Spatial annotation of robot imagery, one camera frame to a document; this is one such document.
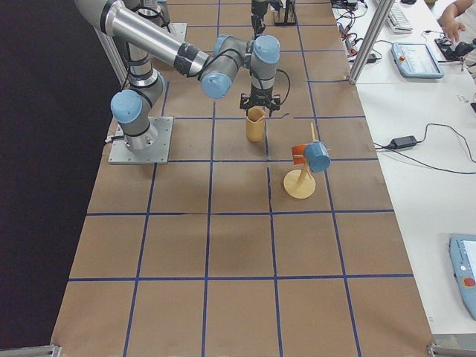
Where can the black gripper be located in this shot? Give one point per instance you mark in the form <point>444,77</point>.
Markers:
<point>259,100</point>

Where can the bamboo chopstick holder cylinder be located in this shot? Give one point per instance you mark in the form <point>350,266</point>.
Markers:
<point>255,124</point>

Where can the light blue plastic cup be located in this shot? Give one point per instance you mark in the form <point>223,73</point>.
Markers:
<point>317,156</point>

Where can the orange cup on stand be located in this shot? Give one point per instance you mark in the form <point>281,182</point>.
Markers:
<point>298,156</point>

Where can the wooden cup tree stand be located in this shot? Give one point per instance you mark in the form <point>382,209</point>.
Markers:
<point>300,184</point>

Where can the person hand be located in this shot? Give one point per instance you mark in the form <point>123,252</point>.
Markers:
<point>451,27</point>

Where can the white keyboard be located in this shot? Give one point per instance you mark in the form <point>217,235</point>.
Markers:
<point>397,21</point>

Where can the blue teach pendant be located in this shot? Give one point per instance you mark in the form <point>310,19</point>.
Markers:
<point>462,254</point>
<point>416,60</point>

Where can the black power adapter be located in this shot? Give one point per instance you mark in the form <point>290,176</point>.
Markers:
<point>403,142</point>

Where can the black red button box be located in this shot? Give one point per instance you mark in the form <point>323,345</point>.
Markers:
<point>451,51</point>

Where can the brown paper table cover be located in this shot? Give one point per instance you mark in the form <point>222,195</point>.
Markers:
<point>208,255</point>

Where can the black wire cup rack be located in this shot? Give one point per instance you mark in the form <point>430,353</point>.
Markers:
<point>284,13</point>

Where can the aluminium frame post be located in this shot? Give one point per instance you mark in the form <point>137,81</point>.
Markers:
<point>376,24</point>

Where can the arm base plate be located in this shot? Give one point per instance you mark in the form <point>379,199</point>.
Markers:
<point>151,147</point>

